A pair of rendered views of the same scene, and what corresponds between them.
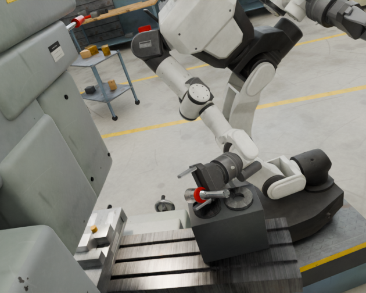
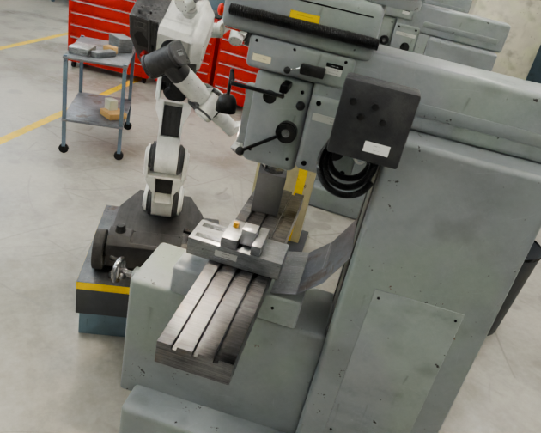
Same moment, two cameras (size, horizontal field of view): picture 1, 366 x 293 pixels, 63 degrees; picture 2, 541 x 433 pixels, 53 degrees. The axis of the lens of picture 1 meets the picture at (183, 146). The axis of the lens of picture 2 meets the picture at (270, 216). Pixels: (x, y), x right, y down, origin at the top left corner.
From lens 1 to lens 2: 2.32 m
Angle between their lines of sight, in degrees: 81
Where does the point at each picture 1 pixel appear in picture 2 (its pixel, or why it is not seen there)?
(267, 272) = (295, 201)
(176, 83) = (203, 88)
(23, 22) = not seen: hidden behind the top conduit
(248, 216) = not seen: hidden behind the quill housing
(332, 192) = (186, 200)
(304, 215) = (197, 218)
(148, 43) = (181, 51)
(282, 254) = (286, 193)
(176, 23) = (203, 37)
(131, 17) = not seen: outside the picture
